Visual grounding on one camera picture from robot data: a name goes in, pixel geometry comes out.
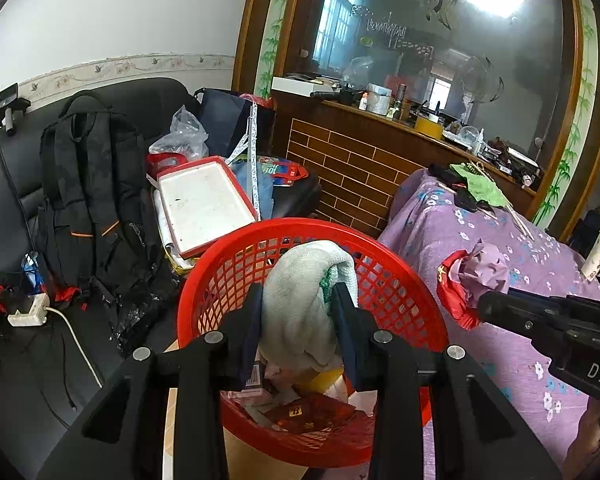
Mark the wooden brick-front counter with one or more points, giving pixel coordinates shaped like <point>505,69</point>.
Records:
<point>350,160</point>

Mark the bundle of wooden sticks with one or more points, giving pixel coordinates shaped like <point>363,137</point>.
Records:
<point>520,222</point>

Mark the purple wrapper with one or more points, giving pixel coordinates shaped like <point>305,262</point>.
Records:
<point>485,267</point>

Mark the pink box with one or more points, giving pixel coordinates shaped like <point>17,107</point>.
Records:
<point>252,385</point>

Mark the crumpled clear plastic bag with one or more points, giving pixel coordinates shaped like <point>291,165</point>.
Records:
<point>180,135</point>

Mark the black leather sofa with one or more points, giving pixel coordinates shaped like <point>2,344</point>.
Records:
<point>20,385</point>

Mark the white towel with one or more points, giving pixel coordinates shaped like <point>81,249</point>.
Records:
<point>300,305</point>

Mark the red plastic mesh basket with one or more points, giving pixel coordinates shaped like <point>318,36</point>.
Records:
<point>400,300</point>

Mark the red torn packet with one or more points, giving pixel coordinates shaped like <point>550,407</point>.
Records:
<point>455,292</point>

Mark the dark navy tote bag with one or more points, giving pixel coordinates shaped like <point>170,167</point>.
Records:
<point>225,120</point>

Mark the red rimmed white tray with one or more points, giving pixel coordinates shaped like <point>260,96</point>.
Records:
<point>205,205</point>

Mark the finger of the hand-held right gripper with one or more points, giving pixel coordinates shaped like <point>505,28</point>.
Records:
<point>510,310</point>

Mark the black backpack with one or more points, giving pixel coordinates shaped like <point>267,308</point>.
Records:
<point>95,190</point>

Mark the red green colourful packet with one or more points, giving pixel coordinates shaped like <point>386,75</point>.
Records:
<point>282,171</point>

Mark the white power strip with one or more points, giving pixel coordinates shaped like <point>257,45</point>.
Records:
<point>27,312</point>

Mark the black phone holder clamp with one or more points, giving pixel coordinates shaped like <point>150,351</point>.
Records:
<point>10,105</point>

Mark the fish etched glass partition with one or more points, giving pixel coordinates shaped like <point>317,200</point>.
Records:
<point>430,35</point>

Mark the small blue packet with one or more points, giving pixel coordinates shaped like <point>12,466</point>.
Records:
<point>31,266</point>

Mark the black pouch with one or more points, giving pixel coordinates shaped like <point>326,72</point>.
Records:
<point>445,175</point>
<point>467,202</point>

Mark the orange torn carton box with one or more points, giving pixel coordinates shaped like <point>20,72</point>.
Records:
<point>326,379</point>

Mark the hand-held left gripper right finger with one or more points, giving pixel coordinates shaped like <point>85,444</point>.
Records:
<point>343,340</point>

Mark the white flat box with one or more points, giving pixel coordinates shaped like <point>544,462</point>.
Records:
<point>295,86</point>

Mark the person's right forearm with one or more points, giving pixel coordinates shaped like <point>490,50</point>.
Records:
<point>590,435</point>

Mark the yellow box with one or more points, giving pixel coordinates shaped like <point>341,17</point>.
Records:
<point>427,126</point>

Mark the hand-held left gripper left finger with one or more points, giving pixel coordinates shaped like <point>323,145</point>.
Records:
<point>252,345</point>

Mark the green cloth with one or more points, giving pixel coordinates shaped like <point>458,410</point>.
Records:
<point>482,187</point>

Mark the red foil packet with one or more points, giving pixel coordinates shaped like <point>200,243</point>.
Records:
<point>300,412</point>

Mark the blue cloth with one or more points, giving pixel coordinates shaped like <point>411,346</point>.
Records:
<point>265,187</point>

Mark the purple floral tablecloth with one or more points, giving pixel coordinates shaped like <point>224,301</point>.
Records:
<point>510,360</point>

